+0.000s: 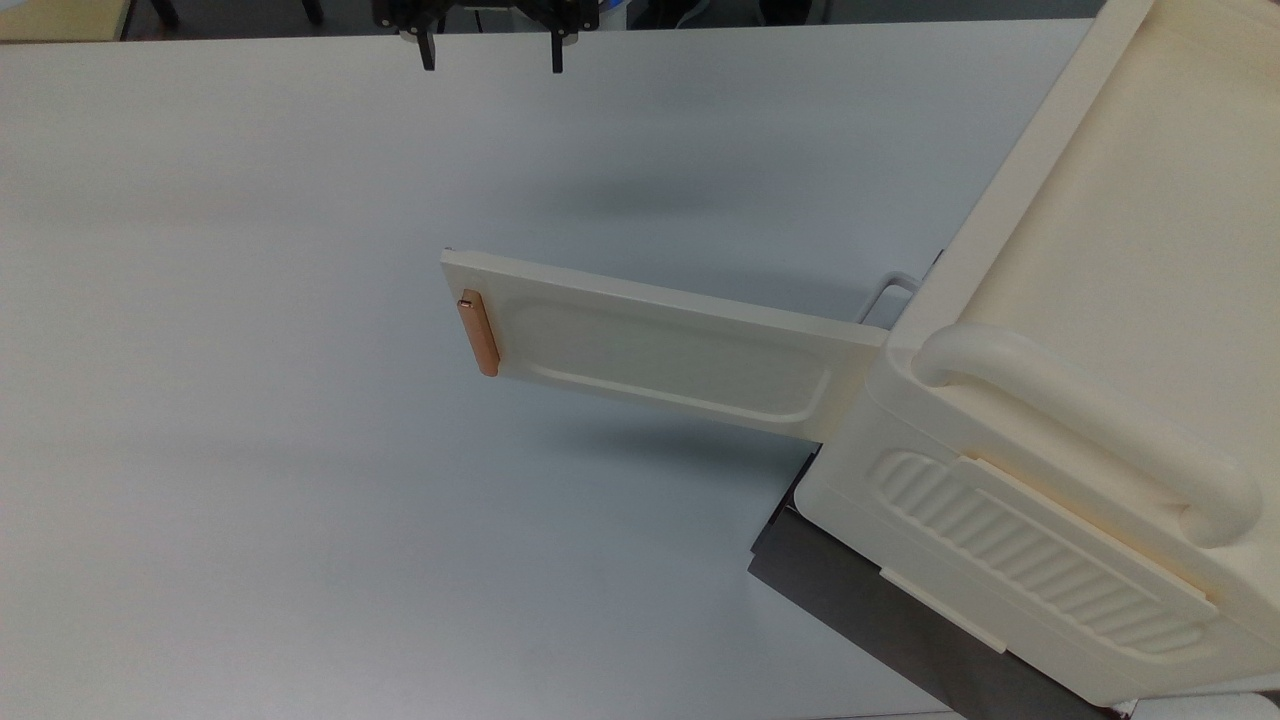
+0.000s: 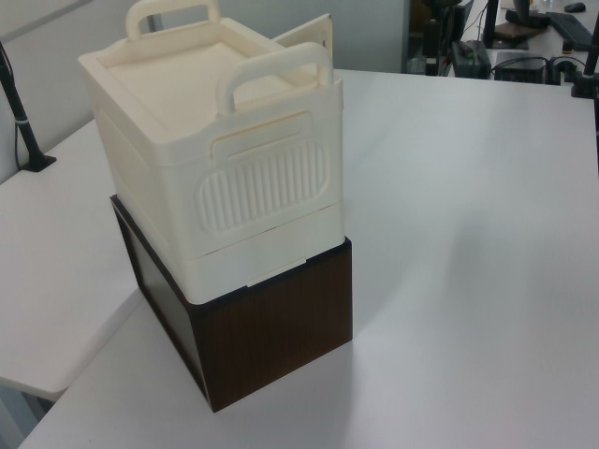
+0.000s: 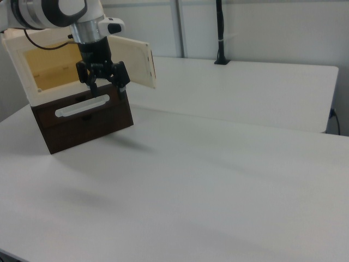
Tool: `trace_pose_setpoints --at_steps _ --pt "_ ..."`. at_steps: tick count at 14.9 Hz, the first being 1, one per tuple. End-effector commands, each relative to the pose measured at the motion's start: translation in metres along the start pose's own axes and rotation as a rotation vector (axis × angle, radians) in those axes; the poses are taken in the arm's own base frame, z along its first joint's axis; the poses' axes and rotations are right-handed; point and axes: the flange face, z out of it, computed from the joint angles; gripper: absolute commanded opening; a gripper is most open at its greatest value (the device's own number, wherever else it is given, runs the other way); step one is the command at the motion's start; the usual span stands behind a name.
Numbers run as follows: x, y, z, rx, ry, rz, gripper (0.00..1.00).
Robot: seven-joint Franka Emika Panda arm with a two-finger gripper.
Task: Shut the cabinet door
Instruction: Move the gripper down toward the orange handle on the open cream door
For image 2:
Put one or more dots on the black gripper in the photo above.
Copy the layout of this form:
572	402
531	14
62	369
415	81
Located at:
433	33

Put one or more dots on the cream cabinet door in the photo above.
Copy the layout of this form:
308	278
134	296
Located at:
312	33

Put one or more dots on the cream plastic storage cabinet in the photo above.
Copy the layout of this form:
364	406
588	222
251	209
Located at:
196	154

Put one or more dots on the clear drinking glass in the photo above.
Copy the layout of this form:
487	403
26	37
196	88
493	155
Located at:
416	65

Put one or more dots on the black device with green label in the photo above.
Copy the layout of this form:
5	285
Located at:
471	58

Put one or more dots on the black flat monitor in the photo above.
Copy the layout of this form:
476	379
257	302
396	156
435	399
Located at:
456	23

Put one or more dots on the black monitor stand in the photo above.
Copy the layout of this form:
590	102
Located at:
491	28

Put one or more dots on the brown wooden board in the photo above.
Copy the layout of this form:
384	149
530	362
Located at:
512	32

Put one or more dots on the black open box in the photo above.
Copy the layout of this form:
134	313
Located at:
521	68

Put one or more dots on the black rounded base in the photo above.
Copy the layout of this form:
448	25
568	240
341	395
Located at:
526	18

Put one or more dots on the black computer keyboard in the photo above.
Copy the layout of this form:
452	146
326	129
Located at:
570	29

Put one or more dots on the black computer mouse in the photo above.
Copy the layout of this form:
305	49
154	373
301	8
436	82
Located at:
574	7

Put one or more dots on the dark brown wooden box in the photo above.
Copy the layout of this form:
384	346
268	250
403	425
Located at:
276	337

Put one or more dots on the black pole with clamp base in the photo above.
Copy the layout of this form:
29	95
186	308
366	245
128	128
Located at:
21	124

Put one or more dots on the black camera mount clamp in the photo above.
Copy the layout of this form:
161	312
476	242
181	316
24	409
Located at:
587	75

